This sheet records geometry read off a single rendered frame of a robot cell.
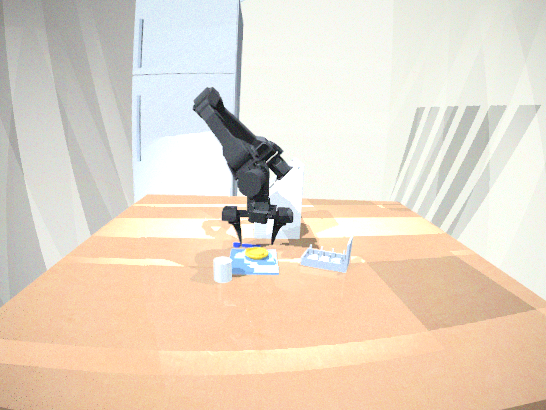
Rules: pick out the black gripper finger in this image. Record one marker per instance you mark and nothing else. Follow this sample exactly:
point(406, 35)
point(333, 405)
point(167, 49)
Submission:
point(237, 227)
point(276, 228)

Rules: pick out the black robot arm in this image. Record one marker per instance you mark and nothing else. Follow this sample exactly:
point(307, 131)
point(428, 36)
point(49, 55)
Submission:
point(242, 149)

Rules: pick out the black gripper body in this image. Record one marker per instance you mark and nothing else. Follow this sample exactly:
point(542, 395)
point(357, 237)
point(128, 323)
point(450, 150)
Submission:
point(231, 214)

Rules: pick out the yellow plate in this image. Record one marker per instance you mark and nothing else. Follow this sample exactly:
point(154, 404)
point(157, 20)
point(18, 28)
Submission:
point(256, 253)

